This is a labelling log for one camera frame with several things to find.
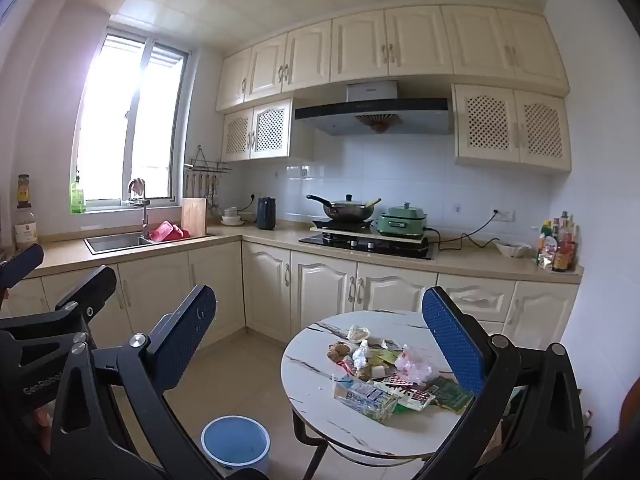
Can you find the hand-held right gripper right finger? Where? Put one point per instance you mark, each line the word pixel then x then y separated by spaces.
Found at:
pixel 452 340

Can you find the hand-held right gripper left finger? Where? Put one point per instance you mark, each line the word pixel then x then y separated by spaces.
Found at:
pixel 192 320

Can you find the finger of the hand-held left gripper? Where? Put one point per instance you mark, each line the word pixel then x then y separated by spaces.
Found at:
pixel 22 262
pixel 95 282

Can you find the red white checkered packet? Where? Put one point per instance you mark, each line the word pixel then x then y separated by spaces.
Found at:
pixel 407 392

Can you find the ginger root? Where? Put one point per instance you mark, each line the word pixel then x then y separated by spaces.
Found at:
pixel 339 351

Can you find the blue plastic trash bin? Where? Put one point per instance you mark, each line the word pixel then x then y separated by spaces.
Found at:
pixel 235 440

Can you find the pink plastic bag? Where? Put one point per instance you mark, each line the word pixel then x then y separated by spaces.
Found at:
pixel 415 365

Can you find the steel kitchen sink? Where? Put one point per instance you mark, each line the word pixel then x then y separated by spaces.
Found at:
pixel 117 241

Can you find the yellow snack packet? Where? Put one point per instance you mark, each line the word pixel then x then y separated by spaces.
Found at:
pixel 382 357

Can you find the green dish soap bottle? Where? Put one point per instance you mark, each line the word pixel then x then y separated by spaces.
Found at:
pixel 77 200

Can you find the steel faucet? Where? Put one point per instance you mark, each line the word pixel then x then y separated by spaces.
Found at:
pixel 145 210

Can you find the red plastic basket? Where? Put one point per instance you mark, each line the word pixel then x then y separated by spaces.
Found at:
pixel 167 232

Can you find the crumpled clear plastic wrap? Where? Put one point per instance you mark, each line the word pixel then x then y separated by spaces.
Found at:
pixel 361 355

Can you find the wooden cutting board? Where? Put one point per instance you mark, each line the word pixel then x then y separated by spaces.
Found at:
pixel 194 216

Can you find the white bowl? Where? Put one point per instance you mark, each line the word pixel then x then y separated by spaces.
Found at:
pixel 512 248

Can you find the stack of white bowls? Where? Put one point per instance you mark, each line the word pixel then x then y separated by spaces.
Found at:
pixel 232 216

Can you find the black gas stove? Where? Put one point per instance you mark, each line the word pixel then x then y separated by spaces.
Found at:
pixel 365 246

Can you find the round marble table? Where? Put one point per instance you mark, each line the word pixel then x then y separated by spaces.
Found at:
pixel 315 360

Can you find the green electric cooker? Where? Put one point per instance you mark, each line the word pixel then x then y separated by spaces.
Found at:
pixel 402 221

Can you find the black electric kettle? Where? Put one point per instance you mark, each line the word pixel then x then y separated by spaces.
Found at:
pixel 266 214

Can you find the cream base cabinet run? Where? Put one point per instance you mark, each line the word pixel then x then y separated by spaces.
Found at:
pixel 320 285

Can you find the cluster of condiment bottles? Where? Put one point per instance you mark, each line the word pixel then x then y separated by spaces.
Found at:
pixel 557 245

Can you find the sliding window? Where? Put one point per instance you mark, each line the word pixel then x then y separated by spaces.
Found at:
pixel 115 125

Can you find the wok with glass lid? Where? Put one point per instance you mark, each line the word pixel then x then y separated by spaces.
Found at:
pixel 345 207

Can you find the cream lattice door cabinet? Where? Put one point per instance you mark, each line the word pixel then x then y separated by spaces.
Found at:
pixel 510 122
pixel 260 130

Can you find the black range hood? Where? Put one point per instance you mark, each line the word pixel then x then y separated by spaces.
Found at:
pixel 370 112

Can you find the white wall outlet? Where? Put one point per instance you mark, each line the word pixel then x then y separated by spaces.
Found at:
pixel 506 215

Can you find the wall utensil rack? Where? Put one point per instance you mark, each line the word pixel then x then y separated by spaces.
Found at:
pixel 205 170

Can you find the cream wall cabinet row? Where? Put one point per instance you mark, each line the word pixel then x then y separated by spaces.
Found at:
pixel 360 45

